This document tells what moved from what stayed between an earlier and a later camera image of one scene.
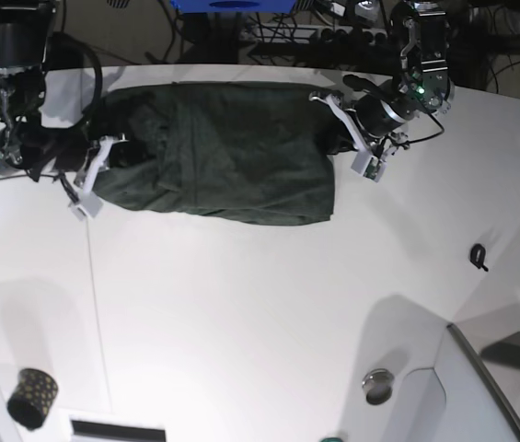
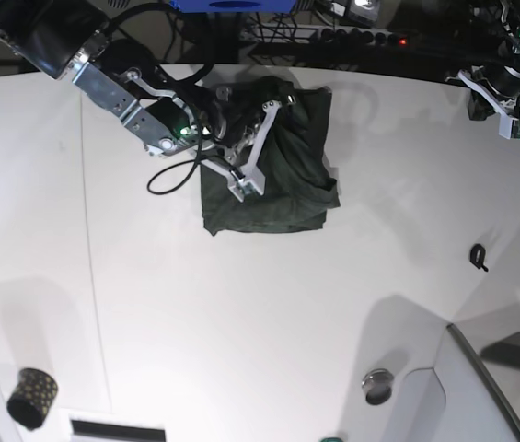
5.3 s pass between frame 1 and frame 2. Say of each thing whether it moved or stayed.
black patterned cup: stayed
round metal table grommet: stayed
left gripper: moved
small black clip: stayed
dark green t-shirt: moved
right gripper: moved
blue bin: stayed
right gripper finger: moved
